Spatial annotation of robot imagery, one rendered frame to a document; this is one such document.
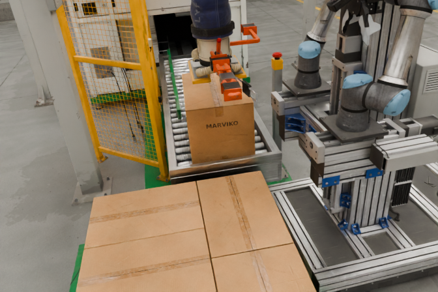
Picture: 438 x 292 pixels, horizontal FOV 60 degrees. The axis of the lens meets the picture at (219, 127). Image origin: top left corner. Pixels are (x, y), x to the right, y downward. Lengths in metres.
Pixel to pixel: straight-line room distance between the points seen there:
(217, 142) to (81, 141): 1.16
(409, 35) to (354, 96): 0.31
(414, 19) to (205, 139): 1.27
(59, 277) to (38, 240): 0.42
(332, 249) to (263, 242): 0.58
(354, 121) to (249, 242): 0.74
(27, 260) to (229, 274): 1.60
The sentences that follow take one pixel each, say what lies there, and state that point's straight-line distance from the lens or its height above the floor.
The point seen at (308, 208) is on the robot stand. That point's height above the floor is 0.21.
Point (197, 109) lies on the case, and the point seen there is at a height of 0.94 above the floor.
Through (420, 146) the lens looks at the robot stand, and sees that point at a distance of 1.89.
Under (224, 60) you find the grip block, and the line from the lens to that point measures 1.84.
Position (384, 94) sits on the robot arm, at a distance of 1.64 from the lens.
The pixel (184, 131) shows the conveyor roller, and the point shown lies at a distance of 2.81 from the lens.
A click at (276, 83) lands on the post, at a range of 2.77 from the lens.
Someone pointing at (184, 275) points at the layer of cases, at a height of 0.54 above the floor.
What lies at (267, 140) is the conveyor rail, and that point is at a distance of 2.51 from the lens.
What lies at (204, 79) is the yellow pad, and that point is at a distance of 1.99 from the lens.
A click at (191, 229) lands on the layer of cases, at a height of 0.54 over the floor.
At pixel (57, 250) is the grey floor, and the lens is 2.93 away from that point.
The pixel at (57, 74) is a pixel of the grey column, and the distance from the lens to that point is 2.82.
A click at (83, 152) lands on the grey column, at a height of 0.41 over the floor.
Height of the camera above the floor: 1.91
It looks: 29 degrees down
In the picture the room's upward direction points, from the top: 5 degrees counter-clockwise
